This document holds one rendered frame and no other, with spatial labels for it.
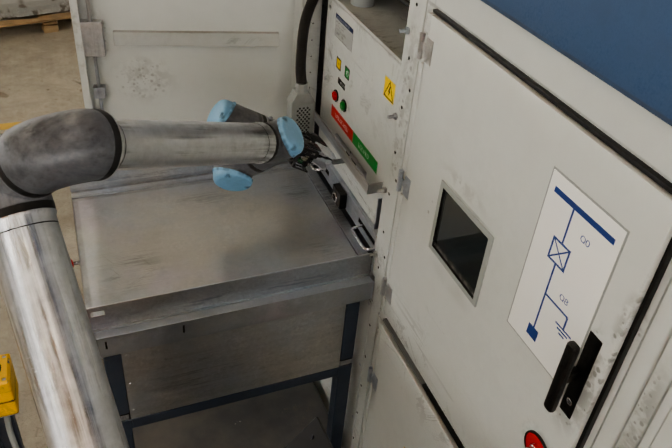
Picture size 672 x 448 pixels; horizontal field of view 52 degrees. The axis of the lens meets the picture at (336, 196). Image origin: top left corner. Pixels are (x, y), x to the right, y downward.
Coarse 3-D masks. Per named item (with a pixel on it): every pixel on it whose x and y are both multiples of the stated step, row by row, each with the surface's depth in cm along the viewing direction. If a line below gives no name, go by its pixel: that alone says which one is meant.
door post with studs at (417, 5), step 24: (408, 24) 135; (408, 48) 136; (408, 72) 137; (408, 96) 139; (384, 192) 157; (384, 216) 159; (384, 240) 162; (384, 264) 164; (360, 384) 193; (360, 408) 196
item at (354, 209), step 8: (320, 152) 205; (328, 168) 200; (328, 176) 202; (336, 176) 195; (344, 184) 192; (352, 200) 186; (352, 208) 187; (360, 208) 183; (352, 216) 188; (360, 216) 182; (368, 224) 178; (368, 232) 179; (376, 232) 175; (368, 240) 179
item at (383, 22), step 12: (336, 0) 179; (348, 0) 179; (384, 0) 181; (396, 0) 182; (408, 0) 183; (348, 12) 172; (360, 12) 173; (372, 12) 173; (384, 12) 174; (396, 12) 175; (360, 24) 166; (372, 24) 166; (384, 24) 167; (396, 24) 168; (384, 36) 161; (396, 36) 161; (396, 48) 155
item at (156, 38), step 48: (96, 0) 184; (144, 0) 186; (192, 0) 188; (240, 0) 191; (288, 0) 193; (96, 48) 189; (144, 48) 194; (192, 48) 196; (240, 48) 199; (288, 48) 201; (96, 96) 197; (144, 96) 202; (192, 96) 205; (240, 96) 208
